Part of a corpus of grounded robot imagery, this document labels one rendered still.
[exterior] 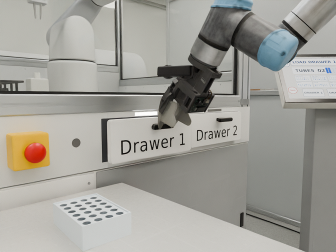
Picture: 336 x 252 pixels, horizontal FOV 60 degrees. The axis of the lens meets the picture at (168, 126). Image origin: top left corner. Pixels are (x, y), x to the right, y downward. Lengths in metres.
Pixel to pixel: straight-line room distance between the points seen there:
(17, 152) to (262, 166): 2.18
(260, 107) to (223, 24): 1.94
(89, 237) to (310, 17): 0.60
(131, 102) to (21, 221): 0.40
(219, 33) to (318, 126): 1.04
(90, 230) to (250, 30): 0.45
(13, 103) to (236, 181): 0.88
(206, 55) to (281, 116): 1.84
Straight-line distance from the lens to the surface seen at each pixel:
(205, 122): 1.00
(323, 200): 1.67
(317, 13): 0.72
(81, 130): 0.73
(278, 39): 0.60
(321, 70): 1.60
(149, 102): 0.85
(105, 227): 0.48
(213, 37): 0.64
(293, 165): 2.45
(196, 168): 1.02
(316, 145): 1.59
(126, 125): 0.75
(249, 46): 0.61
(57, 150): 0.71
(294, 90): 1.46
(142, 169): 0.85
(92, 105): 0.74
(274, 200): 2.60
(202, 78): 0.66
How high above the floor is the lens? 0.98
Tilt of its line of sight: 6 degrees down
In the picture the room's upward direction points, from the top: straight up
